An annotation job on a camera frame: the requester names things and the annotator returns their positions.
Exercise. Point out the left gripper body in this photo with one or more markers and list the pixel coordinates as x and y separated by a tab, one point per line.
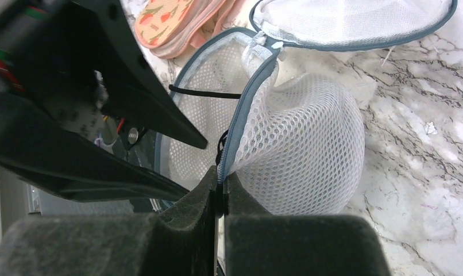
37	63

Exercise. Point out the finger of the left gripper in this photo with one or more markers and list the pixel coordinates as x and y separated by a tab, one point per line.
68	166
104	42

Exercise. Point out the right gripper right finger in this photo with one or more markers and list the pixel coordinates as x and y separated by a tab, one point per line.
260	243

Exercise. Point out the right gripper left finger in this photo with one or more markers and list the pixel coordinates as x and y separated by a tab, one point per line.
180	241

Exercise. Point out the white mesh laundry bag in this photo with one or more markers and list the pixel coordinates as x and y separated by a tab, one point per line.
298	147

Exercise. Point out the floral peach laundry bag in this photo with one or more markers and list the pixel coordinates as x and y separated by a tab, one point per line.
168	28

